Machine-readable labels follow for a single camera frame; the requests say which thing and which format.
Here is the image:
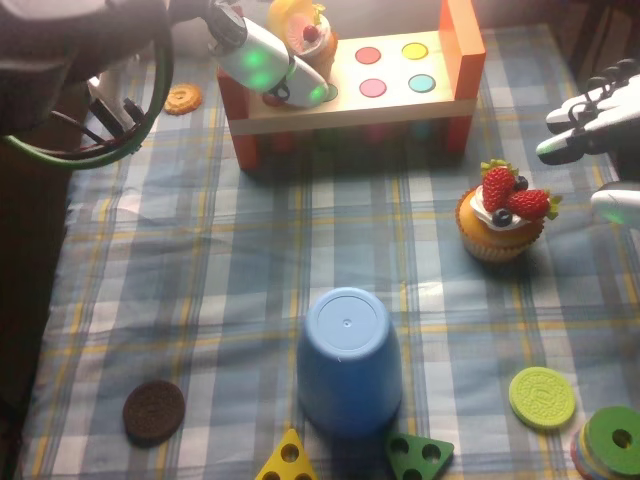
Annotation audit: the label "green cable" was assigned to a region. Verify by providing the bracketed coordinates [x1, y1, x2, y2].
[0, 27, 176, 171]

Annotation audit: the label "cupcake with strawberries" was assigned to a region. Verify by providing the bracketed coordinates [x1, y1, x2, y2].
[454, 158, 564, 265]

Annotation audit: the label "blue plastic cup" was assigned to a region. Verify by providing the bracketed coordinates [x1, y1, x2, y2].
[296, 286, 404, 440]

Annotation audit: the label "stacked coloured rings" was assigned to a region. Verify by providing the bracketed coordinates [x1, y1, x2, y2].
[569, 424, 604, 480]

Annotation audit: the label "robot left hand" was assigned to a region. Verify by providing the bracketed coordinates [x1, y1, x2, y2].
[206, 1, 331, 110]

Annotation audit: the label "cupcake with yellow fruit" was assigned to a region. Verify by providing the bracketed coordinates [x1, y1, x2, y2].
[266, 0, 340, 86]

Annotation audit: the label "green sandwich cookie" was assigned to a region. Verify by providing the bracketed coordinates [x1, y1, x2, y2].
[508, 366, 577, 431]

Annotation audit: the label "chocolate sandwich cookie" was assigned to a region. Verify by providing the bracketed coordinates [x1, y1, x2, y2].
[122, 379, 187, 444]

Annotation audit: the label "blue plaid tablecloth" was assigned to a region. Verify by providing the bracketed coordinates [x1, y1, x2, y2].
[14, 22, 640, 480]

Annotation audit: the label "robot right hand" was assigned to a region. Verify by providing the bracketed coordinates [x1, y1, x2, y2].
[534, 58, 640, 227]

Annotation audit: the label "green triangle block with holes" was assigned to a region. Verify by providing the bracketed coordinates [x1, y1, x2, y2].
[384, 432, 456, 480]

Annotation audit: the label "cyan peg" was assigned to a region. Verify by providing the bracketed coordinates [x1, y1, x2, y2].
[407, 73, 437, 94]

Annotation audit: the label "yellow triangle block with holes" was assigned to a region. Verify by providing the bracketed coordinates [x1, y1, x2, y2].
[253, 428, 321, 480]

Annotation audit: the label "green ring disc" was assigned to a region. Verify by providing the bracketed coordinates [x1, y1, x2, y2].
[584, 405, 640, 480]

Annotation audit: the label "round butter cookie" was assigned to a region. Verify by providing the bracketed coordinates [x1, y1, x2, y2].
[163, 83, 204, 117]

